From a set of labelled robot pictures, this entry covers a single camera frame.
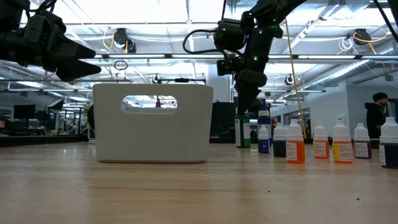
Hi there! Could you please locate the black camera cable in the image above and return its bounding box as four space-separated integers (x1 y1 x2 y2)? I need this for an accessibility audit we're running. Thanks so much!
182 28 224 55

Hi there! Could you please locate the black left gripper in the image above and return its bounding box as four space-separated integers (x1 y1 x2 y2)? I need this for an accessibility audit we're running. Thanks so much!
0 29 102 82

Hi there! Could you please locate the large blue food coloring bottle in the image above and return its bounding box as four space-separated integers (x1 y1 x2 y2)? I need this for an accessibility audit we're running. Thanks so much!
257 102 272 146

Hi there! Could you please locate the small dark red coloring bottle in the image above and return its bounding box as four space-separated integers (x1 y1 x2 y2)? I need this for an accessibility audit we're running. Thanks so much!
353 123 373 159

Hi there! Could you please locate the small orange bottle yellow label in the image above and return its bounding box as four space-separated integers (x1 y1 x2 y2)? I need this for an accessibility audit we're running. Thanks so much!
331 119 354 164

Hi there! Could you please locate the yellow hanging cable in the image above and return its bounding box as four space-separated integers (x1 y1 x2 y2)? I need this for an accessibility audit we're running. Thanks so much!
284 18 308 140

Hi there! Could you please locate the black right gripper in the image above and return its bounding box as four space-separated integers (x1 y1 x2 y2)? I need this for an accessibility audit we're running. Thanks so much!
234 27 282 115

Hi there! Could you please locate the black perforated computer tower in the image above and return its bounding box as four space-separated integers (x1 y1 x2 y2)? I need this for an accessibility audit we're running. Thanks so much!
213 101 237 144

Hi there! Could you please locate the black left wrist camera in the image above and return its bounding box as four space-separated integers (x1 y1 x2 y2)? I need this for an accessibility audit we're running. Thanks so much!
24 11 68 43

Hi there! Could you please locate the small dark food coloring bottle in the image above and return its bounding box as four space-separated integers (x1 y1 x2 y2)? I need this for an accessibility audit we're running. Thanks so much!
272 123 287 158

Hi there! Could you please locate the small orange food coloring bottle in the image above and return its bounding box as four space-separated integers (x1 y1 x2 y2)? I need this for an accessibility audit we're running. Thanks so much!
312 123 330 160
285 119 306 164

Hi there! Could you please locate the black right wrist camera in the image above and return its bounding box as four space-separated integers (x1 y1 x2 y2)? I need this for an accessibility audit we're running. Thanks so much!
216 57 241 77

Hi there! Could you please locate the hanging black cable loop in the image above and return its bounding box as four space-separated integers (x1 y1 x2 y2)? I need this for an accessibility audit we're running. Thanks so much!
113 59 129 71

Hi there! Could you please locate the large green food coloring bottle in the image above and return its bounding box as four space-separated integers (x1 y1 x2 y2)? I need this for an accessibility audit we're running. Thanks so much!
234 114 251 149

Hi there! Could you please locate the black monitor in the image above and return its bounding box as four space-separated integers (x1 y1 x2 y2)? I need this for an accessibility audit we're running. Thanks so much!
14 105 36 119

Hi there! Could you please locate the black studio light hood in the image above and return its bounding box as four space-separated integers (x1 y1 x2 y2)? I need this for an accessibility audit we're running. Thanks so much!
46 98 65 110

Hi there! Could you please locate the small blue food coloring bottle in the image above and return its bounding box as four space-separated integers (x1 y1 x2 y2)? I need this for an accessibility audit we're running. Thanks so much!
257 124 271 154

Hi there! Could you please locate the white plastic handled bin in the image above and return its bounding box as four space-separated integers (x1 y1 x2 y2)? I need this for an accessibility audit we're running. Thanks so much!
92 82 215 164

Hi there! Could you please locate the person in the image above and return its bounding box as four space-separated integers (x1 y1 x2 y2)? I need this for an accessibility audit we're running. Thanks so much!
364 91 389 141

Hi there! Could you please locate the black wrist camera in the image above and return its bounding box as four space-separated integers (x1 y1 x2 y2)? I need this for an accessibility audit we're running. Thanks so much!
216 57 241 77
24 11 68 43

